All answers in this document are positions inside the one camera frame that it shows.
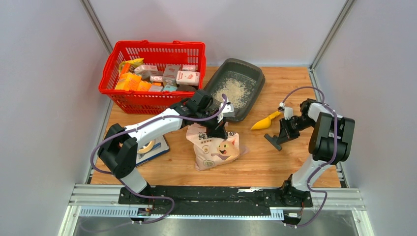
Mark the white Kamenoko sponge pack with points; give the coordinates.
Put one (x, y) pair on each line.
(191, 78)

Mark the blue white box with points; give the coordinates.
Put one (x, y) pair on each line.
(161, 147)

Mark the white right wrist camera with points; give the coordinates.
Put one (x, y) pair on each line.
(286, 111)

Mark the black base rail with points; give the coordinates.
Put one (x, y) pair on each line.
(215, 200)

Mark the orange box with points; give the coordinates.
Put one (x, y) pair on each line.
(128, 81)

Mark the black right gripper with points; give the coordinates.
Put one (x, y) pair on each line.
(285, 133)

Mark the white litter granules pile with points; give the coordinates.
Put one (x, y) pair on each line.
(237, 91)

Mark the pink cat litter bag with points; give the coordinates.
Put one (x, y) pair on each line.
(211, 152)

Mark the red plastic shopping basket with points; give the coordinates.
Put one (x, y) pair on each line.
(159, 54)

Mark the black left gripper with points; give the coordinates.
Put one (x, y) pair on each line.
(218, 130)

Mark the dark grey litter tray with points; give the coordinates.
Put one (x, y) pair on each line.
(239, 69)

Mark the black bag clip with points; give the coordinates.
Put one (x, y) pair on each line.
(273, 140)

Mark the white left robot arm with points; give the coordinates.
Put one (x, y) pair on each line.
(119, 149)

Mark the yellow plastic scoop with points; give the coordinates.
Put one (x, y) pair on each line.
(266, 122)

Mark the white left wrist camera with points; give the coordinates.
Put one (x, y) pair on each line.
(228, 111)

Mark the light blue box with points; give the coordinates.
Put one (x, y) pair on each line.
(169, 88)

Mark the grey sponge pack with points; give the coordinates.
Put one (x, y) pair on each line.
(170, 74)

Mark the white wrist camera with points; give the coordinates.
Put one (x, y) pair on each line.
(228, 111)
(286, 111)

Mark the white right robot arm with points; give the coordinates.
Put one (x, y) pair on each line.
(330, 143)

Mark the yellow snack packet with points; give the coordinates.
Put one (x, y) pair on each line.
(130, 65)

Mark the pink white sponge pack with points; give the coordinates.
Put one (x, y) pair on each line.
(189, 67)

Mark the masking tape roll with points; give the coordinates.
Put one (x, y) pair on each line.
(146, 148)

